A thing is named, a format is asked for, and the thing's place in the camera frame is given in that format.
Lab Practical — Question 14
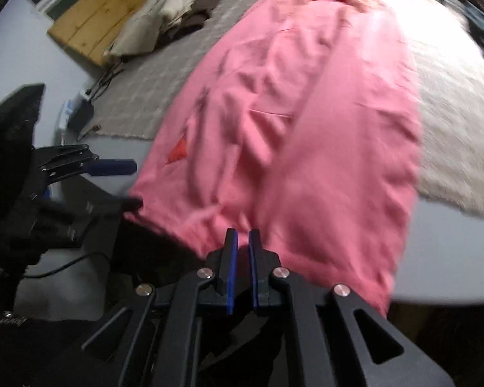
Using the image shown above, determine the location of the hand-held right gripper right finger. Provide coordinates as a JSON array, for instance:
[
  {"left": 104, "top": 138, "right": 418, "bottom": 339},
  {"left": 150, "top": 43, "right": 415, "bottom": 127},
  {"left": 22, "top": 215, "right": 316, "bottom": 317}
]
[{"left": 248, "top": 229, "right": 454, "bottom": 387}]

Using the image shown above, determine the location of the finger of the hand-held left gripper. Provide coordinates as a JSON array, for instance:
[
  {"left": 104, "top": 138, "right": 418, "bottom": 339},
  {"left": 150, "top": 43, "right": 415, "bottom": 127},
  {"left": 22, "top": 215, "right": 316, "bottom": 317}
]
[
  {"left": 38, "top": 144, "right": 138, "bottom": 182},
  {"left": 44, "top": 195, "right": 143, "bottom": 248}
]

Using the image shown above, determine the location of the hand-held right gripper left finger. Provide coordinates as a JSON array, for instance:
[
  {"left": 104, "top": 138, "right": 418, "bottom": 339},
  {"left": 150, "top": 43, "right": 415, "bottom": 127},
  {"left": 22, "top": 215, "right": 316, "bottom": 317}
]
[{"left": 40, "top": 228, "right": 238, "bottom": 387}]

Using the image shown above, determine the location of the pink dress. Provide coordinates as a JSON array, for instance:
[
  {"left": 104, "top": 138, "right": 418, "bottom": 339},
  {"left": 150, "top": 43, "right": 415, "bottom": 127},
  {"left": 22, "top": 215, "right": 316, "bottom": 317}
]
[{"left": 123, "top": 0, "right": 424, "bottom": 317}]

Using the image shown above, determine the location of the black power adapter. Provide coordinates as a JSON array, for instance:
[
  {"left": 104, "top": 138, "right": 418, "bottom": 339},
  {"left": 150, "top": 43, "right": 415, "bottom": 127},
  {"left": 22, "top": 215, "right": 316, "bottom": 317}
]
[{"left": 68, "top": 102, "right": 95, "bottom": 130}]

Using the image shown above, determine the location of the cream knit sweater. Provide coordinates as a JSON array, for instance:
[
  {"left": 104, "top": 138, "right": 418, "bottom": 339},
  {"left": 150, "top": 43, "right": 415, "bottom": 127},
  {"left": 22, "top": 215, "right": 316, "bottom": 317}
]
[{"left": 104, "top": 0, "right": 216, "bottom": 58}]

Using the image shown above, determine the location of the brown fleece garment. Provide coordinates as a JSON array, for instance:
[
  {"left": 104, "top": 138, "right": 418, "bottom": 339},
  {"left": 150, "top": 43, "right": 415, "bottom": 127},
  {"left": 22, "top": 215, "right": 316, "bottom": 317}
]
[{"left": 157, "top": 0, "right": 237, "bottom": 45}]

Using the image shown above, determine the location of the thin black cable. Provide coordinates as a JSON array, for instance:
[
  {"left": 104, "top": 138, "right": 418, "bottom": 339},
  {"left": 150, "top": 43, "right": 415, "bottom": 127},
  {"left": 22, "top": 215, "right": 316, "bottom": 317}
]
[{"left": 86, "top": 66, "right": 126, "bottom": 99}]

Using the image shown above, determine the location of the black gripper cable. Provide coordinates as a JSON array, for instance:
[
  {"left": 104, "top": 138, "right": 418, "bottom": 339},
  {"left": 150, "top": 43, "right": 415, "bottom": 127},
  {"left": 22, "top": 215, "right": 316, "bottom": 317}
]
[{"left": 22, "top": 251, "right": 111, "bottom": 280}]

